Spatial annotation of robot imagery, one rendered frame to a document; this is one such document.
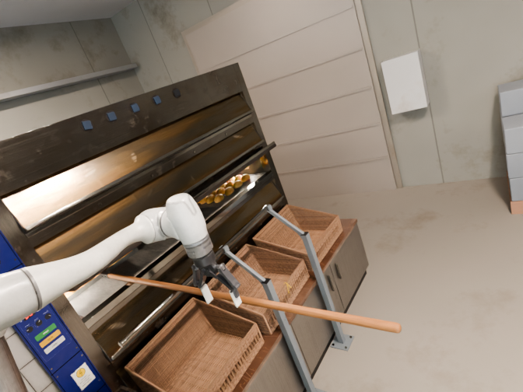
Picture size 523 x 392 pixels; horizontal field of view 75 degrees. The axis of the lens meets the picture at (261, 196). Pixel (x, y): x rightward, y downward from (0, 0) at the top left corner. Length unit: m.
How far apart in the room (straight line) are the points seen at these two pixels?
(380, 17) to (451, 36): 0.75
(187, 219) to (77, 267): 0.34
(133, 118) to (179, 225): 1.16
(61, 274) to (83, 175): 1.11
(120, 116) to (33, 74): 3.64
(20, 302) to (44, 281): 0.06
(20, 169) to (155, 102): 0.83
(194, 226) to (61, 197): 0.94
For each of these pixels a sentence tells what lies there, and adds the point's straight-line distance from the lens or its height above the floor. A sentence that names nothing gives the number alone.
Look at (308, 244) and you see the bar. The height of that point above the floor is 0.88.
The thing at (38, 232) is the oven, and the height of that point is 1.68.
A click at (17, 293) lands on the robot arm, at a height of 1.76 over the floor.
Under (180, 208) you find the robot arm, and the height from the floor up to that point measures 1.70.
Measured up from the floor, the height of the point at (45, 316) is 1.34.
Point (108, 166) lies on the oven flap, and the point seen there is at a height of 1.81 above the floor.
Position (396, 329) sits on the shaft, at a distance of 1.15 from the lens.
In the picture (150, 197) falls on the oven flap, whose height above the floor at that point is 1.54.
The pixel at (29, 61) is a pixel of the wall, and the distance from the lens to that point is 5.73.
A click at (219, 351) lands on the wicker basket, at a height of 0.59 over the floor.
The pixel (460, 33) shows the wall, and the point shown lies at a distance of 4.32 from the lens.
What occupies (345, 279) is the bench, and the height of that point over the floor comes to 0.28.
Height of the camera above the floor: 2.00
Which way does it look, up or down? 19 degrees down
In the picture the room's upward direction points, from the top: 21 degrees counter-clockwise
